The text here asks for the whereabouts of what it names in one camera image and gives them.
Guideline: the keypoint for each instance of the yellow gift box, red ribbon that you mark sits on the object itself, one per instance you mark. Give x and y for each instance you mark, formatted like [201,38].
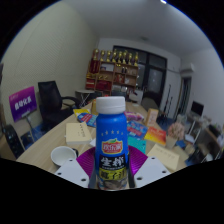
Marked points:
[93,106]

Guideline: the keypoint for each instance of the teal book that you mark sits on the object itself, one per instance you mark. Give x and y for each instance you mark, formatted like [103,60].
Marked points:
[137,145]

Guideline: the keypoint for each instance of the long cluttered wooden desk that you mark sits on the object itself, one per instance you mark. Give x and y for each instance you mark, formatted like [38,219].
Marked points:
[210,133]

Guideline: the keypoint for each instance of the white wall air conditioner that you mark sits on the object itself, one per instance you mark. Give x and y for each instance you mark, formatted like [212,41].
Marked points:
[187,70]

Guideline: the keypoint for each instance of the dark glass door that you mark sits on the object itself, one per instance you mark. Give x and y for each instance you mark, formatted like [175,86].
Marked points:
[155,75]

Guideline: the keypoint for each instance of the blue printed magazine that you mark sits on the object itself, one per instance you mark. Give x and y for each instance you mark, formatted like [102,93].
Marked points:
[136,129]
[88,120]

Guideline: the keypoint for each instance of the black mesh chair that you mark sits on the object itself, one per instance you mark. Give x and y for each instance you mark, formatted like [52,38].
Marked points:
[11,140]

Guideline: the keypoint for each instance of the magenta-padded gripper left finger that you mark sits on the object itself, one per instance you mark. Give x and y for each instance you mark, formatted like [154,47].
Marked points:
[73,171]

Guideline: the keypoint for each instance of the wooden shelf unit with trophies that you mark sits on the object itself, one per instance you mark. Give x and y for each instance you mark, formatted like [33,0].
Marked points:
[111,75]

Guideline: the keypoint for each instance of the black tripod stand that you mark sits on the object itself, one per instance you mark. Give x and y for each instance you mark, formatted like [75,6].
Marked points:
[167,100]

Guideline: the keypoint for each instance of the purple sign board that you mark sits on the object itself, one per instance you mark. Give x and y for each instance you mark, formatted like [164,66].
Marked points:
[22,103]

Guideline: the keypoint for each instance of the blue white-capped drink bottle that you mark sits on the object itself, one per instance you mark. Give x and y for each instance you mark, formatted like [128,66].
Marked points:
[111,133]

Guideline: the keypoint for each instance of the orange book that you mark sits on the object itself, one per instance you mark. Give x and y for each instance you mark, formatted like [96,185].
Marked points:
[155,136]

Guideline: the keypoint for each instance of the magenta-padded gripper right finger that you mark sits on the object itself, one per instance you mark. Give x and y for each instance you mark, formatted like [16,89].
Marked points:
[151,171]

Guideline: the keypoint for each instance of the tan paper envelope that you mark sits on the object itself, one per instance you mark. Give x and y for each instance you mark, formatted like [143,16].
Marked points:
[163,156]

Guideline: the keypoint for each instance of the tan cardboard box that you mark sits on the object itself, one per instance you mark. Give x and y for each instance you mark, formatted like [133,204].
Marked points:
[151,117]

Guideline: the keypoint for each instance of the black computer monitor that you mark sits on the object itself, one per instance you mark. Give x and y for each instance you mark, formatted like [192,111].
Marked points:
[197,108]

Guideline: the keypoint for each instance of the pink flowers in white pot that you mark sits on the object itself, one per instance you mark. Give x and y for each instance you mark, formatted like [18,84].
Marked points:
[175,131]

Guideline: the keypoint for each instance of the grey armchair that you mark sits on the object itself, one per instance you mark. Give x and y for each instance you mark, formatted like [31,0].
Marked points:
[149,104]

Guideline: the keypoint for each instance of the tan notebook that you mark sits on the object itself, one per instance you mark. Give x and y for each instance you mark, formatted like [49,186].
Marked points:
[78,133]

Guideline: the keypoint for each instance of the small white folding table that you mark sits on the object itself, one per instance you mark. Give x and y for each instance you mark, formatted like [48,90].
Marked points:
[84,93]

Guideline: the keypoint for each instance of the black office chair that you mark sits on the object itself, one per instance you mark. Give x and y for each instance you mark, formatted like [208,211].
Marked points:
[50,100]

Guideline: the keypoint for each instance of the pink snack packet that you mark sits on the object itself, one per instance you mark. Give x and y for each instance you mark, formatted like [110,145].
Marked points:
[134,116]

